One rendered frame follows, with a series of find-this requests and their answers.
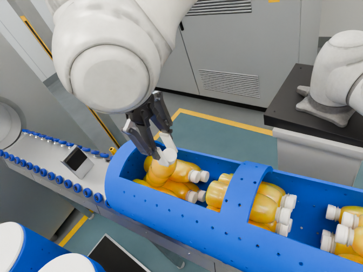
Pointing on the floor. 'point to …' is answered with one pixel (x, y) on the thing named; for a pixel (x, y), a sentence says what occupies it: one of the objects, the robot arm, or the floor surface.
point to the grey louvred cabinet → (241, 49)
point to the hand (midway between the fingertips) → (164, 149)
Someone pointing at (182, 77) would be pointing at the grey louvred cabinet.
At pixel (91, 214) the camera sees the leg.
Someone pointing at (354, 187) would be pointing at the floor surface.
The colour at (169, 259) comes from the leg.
